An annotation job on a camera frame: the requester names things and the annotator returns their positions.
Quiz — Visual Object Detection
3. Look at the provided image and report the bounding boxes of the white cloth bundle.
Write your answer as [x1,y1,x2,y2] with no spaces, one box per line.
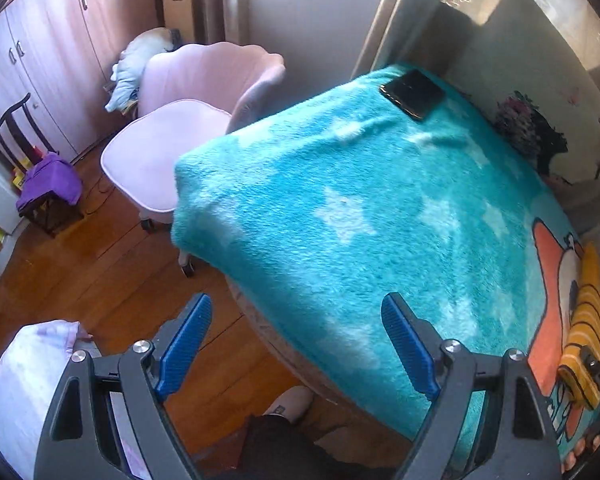
[105,27,181,113]

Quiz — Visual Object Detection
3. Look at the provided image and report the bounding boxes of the beige cardboard sheet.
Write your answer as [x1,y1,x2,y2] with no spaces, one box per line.
[161,0,197,45]

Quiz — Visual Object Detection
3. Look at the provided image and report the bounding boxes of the pink wardrobe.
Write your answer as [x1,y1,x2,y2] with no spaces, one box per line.
[0,0,163,163]

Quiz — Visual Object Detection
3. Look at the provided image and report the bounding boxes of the black smartphone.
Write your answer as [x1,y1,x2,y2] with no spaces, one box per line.
[378,69,446,122]

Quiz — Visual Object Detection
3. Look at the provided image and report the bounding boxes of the grey radiator cover panel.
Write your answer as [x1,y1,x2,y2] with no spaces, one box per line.
[237,0,398,128]

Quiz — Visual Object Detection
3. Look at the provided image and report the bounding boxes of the small stool with purple cloth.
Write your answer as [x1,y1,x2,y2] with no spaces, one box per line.
[0,92,86,238]

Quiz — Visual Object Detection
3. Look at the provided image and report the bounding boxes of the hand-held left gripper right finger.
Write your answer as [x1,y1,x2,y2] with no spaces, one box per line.
[381,291,566,480]

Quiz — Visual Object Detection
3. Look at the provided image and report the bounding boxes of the pink upholstered chair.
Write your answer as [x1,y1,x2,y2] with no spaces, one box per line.
[100,41,287,278]

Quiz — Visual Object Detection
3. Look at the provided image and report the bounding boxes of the black floor cable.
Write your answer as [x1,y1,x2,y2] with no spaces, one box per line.
[79,167,127,213]

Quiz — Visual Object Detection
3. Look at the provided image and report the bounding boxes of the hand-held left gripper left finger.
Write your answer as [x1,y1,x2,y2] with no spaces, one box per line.
[32,292,213,480]

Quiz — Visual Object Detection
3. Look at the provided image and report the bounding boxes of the person's right hand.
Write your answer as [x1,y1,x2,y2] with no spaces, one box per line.
[562,432,600,471]

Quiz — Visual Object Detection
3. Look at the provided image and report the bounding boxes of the yellow striped sweater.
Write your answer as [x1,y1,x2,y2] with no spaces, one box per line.
[557,242,600,411]

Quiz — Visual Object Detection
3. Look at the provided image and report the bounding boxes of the black shorts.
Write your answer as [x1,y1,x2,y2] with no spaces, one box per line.
[232,412,406,480]

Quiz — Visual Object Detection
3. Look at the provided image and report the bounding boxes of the teal fleece printed blanket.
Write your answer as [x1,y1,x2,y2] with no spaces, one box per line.
[172,63,600,471]

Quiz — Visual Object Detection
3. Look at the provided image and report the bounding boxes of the grey silhouette print pillow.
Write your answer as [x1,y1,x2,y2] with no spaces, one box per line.
[447,0,600,221]

